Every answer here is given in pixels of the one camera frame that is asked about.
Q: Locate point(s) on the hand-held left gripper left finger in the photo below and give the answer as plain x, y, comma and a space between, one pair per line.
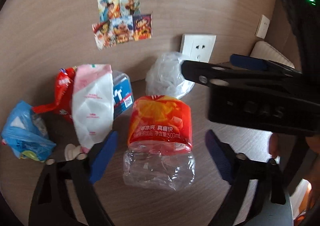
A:
103, 156

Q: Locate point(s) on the pink and white packet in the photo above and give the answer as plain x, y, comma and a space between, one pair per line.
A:
91, 106

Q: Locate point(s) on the blue snack packet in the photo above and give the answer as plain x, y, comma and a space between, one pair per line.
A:
22, 133

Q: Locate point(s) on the white toaster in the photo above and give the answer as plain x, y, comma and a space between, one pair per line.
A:
270, 52

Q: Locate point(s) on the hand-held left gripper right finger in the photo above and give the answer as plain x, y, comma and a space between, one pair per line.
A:
220, 156

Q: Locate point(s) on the red snack packet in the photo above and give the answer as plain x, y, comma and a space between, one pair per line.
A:
62, 91

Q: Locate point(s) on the small white wall socket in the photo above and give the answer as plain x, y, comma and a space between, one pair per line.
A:
263, 26

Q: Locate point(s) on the person's right hand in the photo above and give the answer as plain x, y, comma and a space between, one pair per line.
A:
274, 146

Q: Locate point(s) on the clear plastic bag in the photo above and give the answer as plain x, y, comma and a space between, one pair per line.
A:
166, 76

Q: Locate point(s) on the orange label plastic bottle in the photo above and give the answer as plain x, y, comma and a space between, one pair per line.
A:
160, 121

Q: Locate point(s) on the large white wall socket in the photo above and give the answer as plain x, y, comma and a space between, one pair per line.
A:
197, 46

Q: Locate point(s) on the group of colourful wall stickers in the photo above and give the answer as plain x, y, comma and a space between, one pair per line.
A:
120, 16

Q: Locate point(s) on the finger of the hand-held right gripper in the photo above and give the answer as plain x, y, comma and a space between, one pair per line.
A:
200, 72
246, 60

